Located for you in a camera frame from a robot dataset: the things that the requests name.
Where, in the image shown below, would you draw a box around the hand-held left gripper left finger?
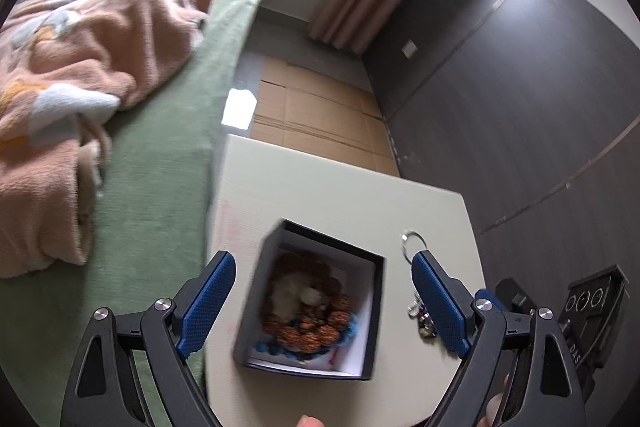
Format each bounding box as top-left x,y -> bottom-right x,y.
60,251 -> 237,427

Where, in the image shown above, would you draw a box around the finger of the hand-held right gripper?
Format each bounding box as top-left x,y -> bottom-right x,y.
475,278 -> 540,315

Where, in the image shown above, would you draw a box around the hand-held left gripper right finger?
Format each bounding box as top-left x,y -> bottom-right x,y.
411,250 -> 586,427

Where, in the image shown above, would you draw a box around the silver key ring with charms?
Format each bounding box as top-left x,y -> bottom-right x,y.
401,231 -> 441,340

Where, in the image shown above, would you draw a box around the black jewelry box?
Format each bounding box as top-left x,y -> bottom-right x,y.
233,219 -> 386,382

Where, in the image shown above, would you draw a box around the person's right hand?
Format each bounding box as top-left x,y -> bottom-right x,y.
475,374 -> 512,427

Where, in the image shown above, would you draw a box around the white pendant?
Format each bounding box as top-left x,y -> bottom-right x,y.
272,272 -> 326,323

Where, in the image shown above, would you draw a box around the bed with green sheet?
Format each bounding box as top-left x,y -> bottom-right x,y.
0,0 -> 278,427

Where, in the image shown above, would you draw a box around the white low table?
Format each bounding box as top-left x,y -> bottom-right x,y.
204,134 -> 486,427

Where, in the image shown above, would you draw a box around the flattened cardboard sheets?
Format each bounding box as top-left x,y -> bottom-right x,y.
250,56 -> 401,178

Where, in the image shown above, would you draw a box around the peach fleece blanket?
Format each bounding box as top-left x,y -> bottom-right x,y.
0,0 -> 216,280

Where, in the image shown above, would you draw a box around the brown bead bracelet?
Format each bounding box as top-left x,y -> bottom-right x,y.
260,252 -> 353,353

